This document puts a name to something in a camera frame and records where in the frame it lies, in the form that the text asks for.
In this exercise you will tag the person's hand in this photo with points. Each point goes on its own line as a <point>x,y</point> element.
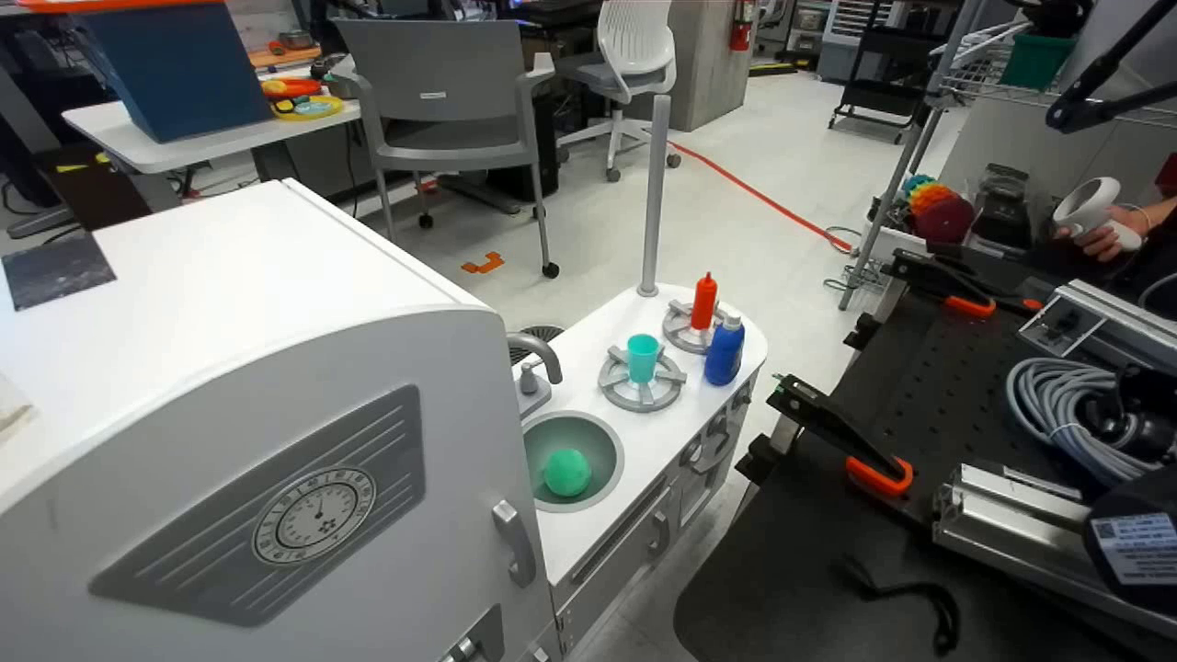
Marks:
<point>1108,234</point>

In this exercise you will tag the grey toy faucet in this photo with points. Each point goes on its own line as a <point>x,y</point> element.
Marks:
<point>536,373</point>

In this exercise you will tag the black orange clamp rear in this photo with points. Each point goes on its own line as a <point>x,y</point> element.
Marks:
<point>954,288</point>

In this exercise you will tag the black orange clamp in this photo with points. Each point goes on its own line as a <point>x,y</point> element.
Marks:
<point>954,288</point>
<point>812,413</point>

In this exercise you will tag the black orange clamp front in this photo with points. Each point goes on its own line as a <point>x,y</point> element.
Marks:
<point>812,413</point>

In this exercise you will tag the blue can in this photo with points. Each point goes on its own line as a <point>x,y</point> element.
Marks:
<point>726,349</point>

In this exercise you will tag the red ketchup bottle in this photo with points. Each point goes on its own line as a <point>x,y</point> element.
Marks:
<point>704,304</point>

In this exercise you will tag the grey rear burner grate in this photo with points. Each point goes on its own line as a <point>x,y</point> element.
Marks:
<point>685,334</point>

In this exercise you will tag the grey burner grate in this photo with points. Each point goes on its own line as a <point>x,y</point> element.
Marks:
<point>643,394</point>
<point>685,334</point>

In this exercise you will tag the grey vertical pole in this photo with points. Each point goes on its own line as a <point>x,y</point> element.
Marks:
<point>656,182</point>

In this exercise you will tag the grey front burner grate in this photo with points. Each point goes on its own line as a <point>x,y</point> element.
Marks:
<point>643,394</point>

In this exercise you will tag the teal plastic cup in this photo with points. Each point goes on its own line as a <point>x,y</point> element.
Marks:
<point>643,359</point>

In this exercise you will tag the white office chair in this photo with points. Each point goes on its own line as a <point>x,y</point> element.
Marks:
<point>636,55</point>

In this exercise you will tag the white toy kitchen counter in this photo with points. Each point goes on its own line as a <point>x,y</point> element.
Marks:
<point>671,459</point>

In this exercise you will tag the green sink bowl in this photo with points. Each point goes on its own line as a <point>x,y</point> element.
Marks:
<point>573,432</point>

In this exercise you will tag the green ball in sink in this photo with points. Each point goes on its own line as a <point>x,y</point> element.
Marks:
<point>567,472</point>

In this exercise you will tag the orange object on floor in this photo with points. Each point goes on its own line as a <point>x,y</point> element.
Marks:
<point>486,262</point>

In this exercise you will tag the grey office chair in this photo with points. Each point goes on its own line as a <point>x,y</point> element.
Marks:
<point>447,96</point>

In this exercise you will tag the colourful toys on table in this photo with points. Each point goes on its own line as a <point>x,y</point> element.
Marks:
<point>301,96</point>

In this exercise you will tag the white toy fridge cabinet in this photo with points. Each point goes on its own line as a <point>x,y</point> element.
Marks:
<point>271,436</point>

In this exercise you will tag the blue box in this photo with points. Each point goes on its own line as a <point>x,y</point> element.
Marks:
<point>183,72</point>

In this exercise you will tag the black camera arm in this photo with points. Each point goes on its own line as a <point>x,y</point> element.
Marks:
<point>1125,61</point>

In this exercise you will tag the black wire cart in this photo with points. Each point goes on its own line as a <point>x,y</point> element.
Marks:
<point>895,51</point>

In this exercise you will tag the aluminium extrusion rail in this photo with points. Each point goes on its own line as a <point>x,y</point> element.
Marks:
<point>1030,529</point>

